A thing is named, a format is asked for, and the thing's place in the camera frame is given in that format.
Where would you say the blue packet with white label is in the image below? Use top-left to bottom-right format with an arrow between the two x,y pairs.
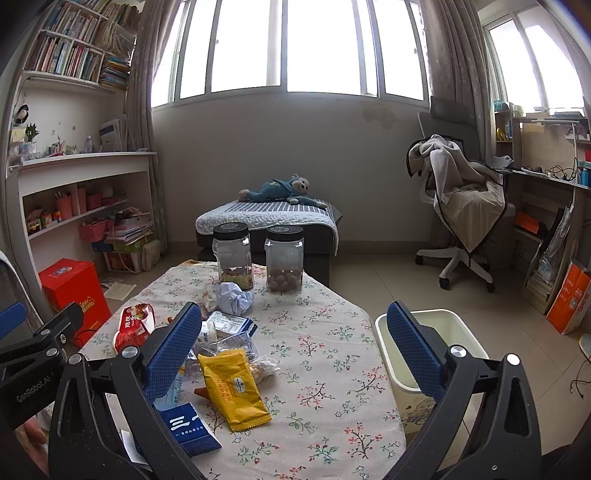
207,311 -> 258,337

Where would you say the white office chair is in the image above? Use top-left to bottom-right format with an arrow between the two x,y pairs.
416,96 -> 515,292

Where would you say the white trash bin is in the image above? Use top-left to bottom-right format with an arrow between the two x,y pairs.
375,309 -> 490,437

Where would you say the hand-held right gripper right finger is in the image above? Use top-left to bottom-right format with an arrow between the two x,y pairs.
387,301 -> 542,480

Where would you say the clear plastic bag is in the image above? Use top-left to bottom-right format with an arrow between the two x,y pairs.
191,323 -> 280,384

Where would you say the dark blue packet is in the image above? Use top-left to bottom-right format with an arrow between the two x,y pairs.
157,402 -> 222,457

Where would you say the yellow snack packet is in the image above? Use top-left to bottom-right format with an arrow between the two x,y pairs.
198,348 -> 272,433

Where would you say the orange cardboard box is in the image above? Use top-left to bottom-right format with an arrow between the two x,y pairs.
546,261 -> 591,335

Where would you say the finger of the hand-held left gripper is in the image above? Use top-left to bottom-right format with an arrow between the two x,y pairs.
0,302 -> 25,333
0,302 -> 85,370

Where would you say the floral tablecloth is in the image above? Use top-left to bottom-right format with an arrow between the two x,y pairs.
78,261 -> 407,480

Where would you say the row of upright books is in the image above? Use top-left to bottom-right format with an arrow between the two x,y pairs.
25,0 -> 139,83

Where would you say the red snack packet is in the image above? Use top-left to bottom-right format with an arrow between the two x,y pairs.
115,303 -> 156,354

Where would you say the stack of flat books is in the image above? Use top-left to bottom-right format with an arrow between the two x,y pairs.
99,55 -> 131,90

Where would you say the quilted grey white mat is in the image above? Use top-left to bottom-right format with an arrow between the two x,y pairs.
195,199 -> 345,257

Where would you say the stack of books under desk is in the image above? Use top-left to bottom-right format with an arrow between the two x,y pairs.
526,272 -> 555,305

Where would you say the large window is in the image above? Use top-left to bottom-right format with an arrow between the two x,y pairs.
150,0 -> 430,109

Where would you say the orange folder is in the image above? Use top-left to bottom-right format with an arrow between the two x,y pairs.
515,211 -> 541,234

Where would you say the grey curtain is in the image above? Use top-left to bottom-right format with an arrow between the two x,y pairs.
124,0 -> 185,254
418,0 -> 497,162

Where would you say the person's left hand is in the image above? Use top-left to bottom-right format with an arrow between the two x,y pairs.
16,413 -> 51,476

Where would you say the white bookshelf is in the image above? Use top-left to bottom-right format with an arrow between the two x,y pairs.
4,0 -> 160,287

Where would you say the paper sheet on floor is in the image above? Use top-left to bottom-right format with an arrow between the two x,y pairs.
99,279 -> 137,301

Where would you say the clear jar with cookies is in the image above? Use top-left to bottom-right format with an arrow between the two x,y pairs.
212,222 -> 254,291

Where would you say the beige blanket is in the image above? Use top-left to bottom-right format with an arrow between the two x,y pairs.
405,134 -> 509,254

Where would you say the pink plastic basket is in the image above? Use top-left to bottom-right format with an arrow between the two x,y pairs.
78,220 -> 109,241

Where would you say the blue plush monkey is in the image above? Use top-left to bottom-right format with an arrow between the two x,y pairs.
238,174 -> 329,208

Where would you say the wooden desk with shelves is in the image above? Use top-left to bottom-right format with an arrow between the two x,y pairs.
492,108 -> 591,315

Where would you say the dark grey ottoman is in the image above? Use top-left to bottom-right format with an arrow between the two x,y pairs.
196,200 -> 345,288

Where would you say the small window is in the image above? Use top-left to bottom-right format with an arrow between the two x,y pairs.
482,7 -> 585,112

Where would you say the pile of papers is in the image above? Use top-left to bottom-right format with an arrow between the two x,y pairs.
105,217 -> 155,245

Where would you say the light blue packet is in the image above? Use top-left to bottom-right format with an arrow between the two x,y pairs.
154,374 -> 182,412

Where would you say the silver plastic bag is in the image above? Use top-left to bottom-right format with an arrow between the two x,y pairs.
538,203 -> 575,287

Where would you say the white desk calendar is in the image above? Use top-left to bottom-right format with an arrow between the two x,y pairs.
99,119 -> 127,153

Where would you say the clear jar with round nuts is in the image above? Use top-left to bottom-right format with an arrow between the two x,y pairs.
264,225 -> 304,292

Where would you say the crumpled white paper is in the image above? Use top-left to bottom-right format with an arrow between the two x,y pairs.
216,282 -> 254,315

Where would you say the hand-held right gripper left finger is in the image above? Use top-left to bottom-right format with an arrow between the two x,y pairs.
48,301 -> 206,480

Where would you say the red cardboard box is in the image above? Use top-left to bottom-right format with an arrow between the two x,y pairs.
38,258 -> 112,349

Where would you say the black floor cable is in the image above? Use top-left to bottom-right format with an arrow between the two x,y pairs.
570,364 -> 591,398

